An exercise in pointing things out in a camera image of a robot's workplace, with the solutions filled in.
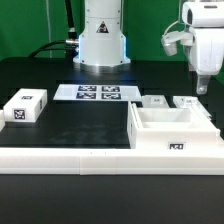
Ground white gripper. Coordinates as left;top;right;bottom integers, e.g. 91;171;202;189
182;1;224;95

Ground white cabinet door panel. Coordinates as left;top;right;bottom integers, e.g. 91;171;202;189
173;96;212;119
142;95;169;108

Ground white cabinet body box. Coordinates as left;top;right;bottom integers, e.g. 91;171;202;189
127;103;222;150

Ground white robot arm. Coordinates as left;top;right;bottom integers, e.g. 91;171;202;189
73;0;224;95

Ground white cabinet top block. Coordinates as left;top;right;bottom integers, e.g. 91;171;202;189
3;88;47;123

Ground white L-shaped boundary fence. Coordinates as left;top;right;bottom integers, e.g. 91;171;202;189
0;126;224;175

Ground small white block left edge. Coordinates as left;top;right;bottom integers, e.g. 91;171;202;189
0;110;5;132

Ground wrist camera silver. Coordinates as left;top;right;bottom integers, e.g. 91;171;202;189
161;31;193;56

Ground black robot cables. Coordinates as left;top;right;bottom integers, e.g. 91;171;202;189
29;0;81;58

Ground white marker base plate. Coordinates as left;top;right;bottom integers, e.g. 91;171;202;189
54;84;141;101

